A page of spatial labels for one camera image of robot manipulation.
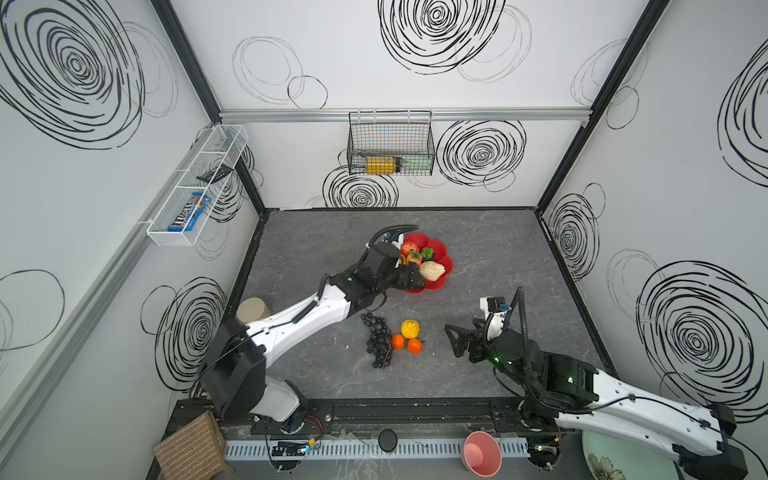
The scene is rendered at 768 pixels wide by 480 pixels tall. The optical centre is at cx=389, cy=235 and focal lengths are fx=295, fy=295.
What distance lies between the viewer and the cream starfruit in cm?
96

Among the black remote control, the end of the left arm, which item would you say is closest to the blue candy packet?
the black remote control

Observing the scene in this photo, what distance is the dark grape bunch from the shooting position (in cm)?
80

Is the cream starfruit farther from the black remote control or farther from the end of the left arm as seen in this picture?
the black remote control

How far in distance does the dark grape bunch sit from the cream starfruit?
20cm
